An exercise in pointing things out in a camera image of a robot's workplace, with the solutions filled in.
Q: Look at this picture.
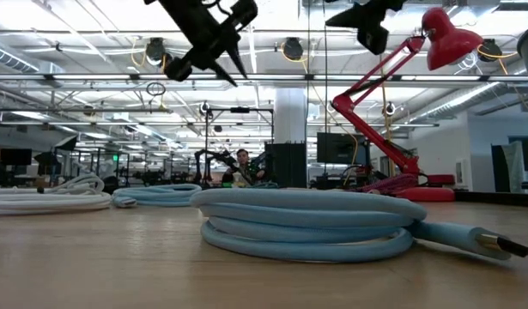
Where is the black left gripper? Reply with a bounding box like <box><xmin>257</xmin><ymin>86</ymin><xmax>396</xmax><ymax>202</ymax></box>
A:
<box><xmin>158</xmin><ymin>0</ymin><xmax>259</xmax><ymax>88</ymax></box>

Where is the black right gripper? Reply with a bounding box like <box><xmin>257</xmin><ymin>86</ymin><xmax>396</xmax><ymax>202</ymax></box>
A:
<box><xmin>325</xmin><ymin>0</ymin><xmax>407</xmax><ymax>57</ymax></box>

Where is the light blue cable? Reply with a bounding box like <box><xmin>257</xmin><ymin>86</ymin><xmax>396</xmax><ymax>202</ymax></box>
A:
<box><xmin>112</xmin><ymin>183</ymin><xmax>203</xmax><ymax>209</ymax></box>
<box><xmin>189</xmin><ymin>187</ymin><xmax>528</xmax><ymax>264</ymax></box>

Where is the maroon cable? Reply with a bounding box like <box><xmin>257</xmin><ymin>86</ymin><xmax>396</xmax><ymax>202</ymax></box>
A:
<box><xmin>353</xmin><ymin>173</ymin><xmax>419</xmax><ymax>195</ymax></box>

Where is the white cable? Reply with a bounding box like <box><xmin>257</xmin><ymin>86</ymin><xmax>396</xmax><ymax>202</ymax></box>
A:
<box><xmin>0</xmin><ymin>173</ymin><xmax>113</xmax><ymax>216</ymax></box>

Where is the white building column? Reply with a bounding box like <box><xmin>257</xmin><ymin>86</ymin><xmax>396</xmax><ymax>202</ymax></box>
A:
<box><xmin>274</xmin><ymin>88</ymin><xmax>308</xmax><ymax>145</ymax></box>

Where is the red desk lamp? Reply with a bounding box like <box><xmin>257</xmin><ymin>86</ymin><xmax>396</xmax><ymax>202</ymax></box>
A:
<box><xmin>331</xmin><ymin>7</ymin><xmax>486</xmax><ymax>203</ymax></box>

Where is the person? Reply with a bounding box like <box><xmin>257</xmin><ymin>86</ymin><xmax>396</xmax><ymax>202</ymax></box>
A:
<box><xmin>222</xmin><ymin>148</ymin><xmax>265</xmax><ymax>188</ymax></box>

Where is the black cabinet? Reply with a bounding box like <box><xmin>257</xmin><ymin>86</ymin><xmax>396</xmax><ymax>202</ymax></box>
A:
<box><xmin>264</xmin><ymin>142</ymin><xmax>308</xmax><ymax>191</ymax></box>

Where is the black monitor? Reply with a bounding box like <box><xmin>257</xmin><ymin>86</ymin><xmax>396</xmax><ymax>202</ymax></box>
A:
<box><xmin>0</xmin><ymin>148</ymin><xmax>33</xmax><ymax>167</ymax></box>
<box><xmin>317</xmin><ymin>131</ymin><xmax>370</xmax><ymax>166</ymax></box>

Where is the black standing panel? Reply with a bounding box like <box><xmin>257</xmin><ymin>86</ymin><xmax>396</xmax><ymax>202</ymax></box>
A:
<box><xmin>491</xmin><ymin>144</ymin><xmax>512</xmax><ymax>193</ymax></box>

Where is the black metal stand frame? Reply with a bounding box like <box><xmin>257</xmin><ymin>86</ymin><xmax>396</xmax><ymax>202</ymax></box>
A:
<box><xmin>205</xmin><ymin>106</ymin><xmax>276</xmax><ymax>188</ymax></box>

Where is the black ceiling cable reel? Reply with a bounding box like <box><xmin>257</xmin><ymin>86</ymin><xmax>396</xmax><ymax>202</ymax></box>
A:
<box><xmin>144</xmin><ymin>37</ymin><xmax>174</xmax><ymax>70</ymax></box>
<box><xmin>480</xmin><ymin>38</ymin><xmax>503</xmax><ymax>62</ymax></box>
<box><xmin>282</xmin><ymin>37</ymin><xmax>306</xmax><ymax>62</ymax></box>

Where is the black lamp power cable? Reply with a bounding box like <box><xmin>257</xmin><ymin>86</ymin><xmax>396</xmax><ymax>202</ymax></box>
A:
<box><xmin>340</xmin><ymin>165</ymin><xmax>391</xmax><ymax>190</ymax></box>

